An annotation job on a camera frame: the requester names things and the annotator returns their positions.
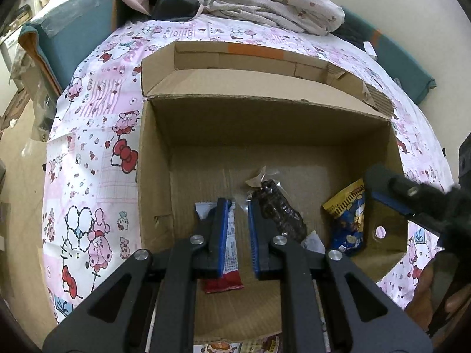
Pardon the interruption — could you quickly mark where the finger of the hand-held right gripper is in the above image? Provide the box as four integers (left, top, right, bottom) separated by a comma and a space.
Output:
364, 164, 450, 229

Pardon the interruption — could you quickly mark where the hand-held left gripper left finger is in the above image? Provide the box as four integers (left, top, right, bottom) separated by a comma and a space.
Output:
42, 198, 237, 353

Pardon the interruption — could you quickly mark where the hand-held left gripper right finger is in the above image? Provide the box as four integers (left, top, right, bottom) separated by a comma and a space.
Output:
248, 199, 434, 353

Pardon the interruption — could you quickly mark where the white red snack packet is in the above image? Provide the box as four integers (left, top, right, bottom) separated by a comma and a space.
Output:
195, 200, 245, 294

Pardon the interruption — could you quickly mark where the dark brown snack clear packet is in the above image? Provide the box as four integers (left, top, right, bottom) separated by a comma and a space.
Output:
235, 167, 326, 254

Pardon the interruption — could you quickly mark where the yellow blue snack packet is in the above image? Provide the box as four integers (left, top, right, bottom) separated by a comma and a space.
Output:
322, 178, 369, 257

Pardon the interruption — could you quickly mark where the brown cardboard box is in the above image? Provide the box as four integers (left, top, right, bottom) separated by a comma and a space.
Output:
136, 40, 410, 342

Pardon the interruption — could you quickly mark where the person's right hand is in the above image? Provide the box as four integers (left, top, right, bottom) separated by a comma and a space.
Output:
407, 255, 471, 333

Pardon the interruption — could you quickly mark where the orange printed snack packet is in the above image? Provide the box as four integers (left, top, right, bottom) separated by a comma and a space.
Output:
193, 340, 245, 353

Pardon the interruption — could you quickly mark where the teal bed cushion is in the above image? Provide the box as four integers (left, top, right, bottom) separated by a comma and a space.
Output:
18, 0, 123, 96
333, 5, 437, 105

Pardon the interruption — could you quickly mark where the pink cartoon printed blanket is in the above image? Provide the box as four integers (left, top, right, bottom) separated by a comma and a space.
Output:
42, 18, 461, 326

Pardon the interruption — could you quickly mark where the white floral quilt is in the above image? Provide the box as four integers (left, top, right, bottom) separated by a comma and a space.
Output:
184, 0, 346, 37

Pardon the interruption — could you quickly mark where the clear plastic bag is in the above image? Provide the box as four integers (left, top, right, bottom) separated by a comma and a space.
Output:
29, 75, 61, 146

